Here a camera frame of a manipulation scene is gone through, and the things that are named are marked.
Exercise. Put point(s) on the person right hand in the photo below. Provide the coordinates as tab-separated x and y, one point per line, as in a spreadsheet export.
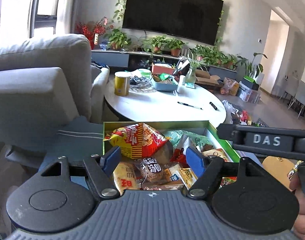
299	225

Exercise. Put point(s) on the green cardboard box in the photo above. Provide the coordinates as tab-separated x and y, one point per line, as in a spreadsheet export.
164	140

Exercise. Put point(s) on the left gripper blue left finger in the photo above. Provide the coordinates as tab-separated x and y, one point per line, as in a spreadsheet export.
99	170

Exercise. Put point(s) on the yellow black drink can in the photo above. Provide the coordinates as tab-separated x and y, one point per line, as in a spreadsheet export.
294	169

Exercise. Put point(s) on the yellow tin can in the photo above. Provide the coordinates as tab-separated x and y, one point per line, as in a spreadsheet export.
122	83

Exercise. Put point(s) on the glass vase with plant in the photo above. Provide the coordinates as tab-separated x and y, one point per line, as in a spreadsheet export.
194	64

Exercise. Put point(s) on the open cardboard box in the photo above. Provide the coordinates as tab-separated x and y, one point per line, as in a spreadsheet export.
205	78

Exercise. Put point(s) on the orange bread packet red text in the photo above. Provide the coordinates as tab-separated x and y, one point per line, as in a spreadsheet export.
124	177

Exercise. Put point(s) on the blue plastic basket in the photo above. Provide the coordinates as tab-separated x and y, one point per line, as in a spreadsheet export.
167	85

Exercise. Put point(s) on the tv console cabinet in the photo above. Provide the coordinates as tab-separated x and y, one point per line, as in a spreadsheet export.
131	60

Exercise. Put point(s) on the small cracker packet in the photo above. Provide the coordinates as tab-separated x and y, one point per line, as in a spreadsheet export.
170	172

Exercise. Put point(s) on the white small bottle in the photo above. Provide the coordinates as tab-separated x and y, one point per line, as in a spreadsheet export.
181	84

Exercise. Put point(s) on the red flower decoration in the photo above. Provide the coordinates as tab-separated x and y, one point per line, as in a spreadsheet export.
94	30

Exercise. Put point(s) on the black wall television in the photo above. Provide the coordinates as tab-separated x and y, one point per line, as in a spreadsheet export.
196	20

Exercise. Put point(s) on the orange storage box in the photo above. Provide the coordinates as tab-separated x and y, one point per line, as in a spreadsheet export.
159	68

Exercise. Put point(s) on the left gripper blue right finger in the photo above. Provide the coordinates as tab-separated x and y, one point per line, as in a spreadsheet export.
207	170

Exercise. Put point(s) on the white oval coffee table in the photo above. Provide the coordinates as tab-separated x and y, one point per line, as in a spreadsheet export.
163	106

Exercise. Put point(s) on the grey sofa armchair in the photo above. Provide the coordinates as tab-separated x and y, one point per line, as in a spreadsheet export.
45	83

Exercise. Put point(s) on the large red snack bag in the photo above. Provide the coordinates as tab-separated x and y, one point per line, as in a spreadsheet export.
217	154

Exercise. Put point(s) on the yellow chip snack bag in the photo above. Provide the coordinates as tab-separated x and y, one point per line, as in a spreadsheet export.
187	176

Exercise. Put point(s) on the black pen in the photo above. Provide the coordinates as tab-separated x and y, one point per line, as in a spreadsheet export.
188	105

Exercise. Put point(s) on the green snack bag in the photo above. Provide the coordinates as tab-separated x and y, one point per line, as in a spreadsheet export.
185	138

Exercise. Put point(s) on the blue striped tablecloth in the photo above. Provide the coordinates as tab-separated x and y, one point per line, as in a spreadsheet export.
82	139

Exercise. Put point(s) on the black remote control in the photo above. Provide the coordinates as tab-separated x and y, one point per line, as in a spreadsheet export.
214	106

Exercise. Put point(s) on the yellow red striped snack bag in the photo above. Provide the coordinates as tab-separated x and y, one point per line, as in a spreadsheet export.
137	141

